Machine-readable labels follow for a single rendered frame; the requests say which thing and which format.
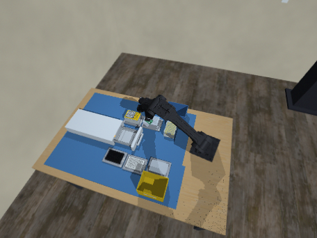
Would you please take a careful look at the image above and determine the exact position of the blue bench mat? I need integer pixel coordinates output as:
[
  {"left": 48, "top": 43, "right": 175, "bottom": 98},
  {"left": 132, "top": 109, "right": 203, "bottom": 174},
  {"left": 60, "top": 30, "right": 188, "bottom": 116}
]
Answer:
[{"left": 44, "top": 93, "right": 188, "bottom": 209}]

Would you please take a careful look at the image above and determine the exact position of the blue open-top box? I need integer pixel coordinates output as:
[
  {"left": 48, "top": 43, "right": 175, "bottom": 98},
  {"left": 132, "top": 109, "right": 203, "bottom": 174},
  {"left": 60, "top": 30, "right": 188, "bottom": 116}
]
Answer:
[{"left": 168, "top": 102, "right": 188, "bottom": 120}]

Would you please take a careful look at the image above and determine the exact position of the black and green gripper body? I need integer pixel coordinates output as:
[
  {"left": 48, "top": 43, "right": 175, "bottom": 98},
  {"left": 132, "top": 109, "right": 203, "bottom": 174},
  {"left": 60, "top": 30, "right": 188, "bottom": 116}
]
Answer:
[{"left": 145, "top": 114, "right": 153, "bottom": 121}]

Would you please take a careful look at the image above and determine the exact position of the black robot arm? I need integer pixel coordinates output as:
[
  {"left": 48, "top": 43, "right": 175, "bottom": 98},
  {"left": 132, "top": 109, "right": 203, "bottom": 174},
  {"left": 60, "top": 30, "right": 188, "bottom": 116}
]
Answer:
[{"left": 137, "top": 95, "right": 213, "bottom": 157}]

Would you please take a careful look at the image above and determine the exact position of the yellow open bin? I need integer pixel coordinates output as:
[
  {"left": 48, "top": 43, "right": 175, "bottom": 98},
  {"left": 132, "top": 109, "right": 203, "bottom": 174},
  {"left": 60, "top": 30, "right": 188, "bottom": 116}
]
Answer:
[{"left": 136, "top": 171, "right": 169, "bottom": 202}]

